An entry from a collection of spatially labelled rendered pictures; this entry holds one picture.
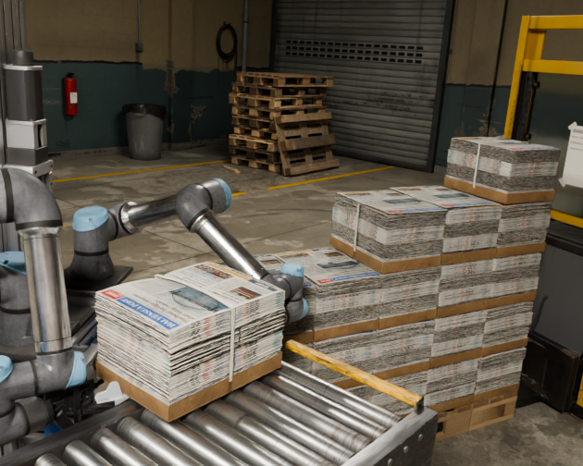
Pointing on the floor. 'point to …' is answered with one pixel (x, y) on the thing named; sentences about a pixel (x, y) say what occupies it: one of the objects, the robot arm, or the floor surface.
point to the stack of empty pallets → (264, 147)
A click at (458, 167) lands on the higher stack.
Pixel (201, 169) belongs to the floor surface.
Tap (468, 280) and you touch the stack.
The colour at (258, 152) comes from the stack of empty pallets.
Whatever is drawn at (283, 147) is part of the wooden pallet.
